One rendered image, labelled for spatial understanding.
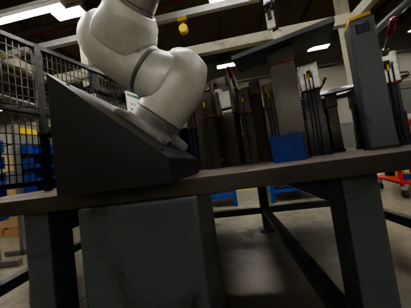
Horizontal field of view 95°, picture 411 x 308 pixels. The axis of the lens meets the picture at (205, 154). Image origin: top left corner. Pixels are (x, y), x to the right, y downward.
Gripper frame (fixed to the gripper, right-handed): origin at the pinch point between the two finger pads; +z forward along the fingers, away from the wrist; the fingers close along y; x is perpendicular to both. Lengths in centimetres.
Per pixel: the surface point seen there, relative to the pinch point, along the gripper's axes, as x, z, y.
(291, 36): -6.0, 6.6, -6.2
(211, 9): 107, -207, 198
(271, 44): 1.1, 6.7, -6.7
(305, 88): -7.6, 21.3, 12.9
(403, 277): -37, 122, 54
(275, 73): 1.6, 17.0, -3.4
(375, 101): -26.5, 36.2, -1.1
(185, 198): 19, 56, -48
